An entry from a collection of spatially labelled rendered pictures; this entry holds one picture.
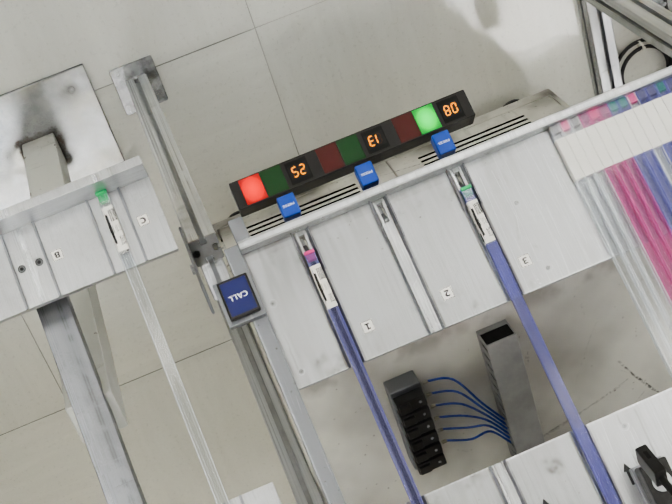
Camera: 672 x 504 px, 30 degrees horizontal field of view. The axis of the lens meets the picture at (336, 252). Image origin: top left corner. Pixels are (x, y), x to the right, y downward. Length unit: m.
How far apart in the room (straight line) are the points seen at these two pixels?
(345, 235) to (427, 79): 0.84
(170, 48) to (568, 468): 1.09
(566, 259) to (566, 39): 0.93
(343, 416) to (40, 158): 0.70
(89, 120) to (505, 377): 0.87
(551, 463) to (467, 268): 0.27
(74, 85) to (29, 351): 0.55
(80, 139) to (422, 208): 0.84
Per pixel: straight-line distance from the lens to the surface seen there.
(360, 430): 1.96
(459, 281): 1.61
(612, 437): 1.61
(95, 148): 2.30
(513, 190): 1.65
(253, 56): 2.30
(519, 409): 1.98
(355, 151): 1.67
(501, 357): 1.91
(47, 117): 2.27
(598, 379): 2.08
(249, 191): 1.65
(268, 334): 1.58
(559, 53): 2.51
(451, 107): 1.69
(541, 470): 1.59
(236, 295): 1.56
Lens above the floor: 2.11
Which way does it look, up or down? 58 degrees down
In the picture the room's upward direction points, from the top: 149 degrees clockwise
